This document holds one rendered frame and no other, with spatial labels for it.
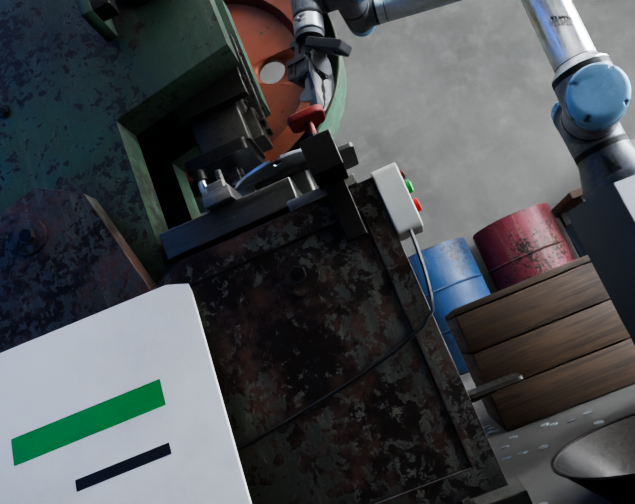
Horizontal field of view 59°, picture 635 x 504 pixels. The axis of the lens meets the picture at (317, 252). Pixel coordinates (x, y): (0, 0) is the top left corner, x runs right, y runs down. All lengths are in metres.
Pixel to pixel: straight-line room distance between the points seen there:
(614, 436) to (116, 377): 0.87
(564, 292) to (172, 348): 1.05
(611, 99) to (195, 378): 0.95
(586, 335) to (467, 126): 3.48
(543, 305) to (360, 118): 3.60
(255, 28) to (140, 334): 1.21
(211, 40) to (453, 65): 3.97
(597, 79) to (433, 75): 3.93
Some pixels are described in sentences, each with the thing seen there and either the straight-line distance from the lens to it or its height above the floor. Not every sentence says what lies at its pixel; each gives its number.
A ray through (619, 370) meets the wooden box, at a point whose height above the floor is 0.04.
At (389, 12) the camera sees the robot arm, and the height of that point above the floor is 1.09.
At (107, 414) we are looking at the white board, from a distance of 1.13.
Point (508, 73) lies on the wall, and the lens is 5.18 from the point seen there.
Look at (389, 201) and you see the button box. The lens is 1.05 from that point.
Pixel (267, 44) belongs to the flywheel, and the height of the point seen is 1.38.
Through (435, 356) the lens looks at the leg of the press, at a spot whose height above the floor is 0.27.
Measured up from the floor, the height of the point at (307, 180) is 0.74.
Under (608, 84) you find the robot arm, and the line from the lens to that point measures 1.25.
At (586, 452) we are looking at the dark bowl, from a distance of 1.01.
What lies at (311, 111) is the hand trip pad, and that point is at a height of 0.75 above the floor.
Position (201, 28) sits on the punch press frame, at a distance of 1.38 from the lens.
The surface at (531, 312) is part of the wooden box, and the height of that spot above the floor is 0.26.
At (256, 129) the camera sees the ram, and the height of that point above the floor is 0.91.
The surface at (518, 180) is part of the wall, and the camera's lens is 4.85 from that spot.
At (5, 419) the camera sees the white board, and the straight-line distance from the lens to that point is 1.24.
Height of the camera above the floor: 0.30
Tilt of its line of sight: 12 degrees up
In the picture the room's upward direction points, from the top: 22 degrees counter-clockwise
